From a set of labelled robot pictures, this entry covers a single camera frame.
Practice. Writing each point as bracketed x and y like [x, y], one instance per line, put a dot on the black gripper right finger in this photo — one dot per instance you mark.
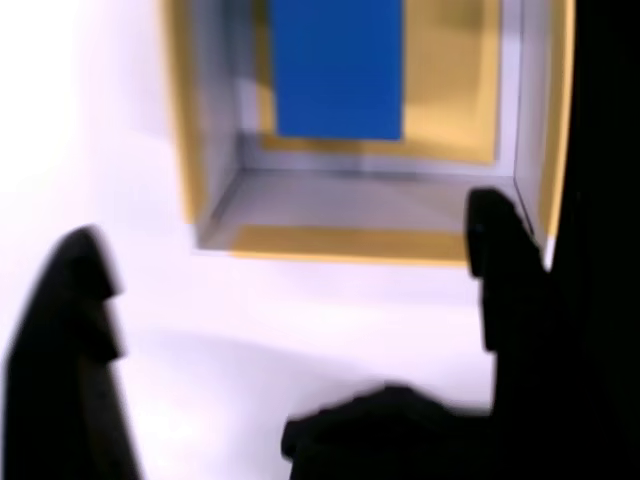
[530, 350]

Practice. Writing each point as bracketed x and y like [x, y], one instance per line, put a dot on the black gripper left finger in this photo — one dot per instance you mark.
[55, 360]

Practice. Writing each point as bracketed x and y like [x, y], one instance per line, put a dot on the blue block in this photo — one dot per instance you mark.
[337, 70]

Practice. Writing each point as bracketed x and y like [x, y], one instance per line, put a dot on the yellow open box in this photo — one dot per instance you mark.
[450, 100]

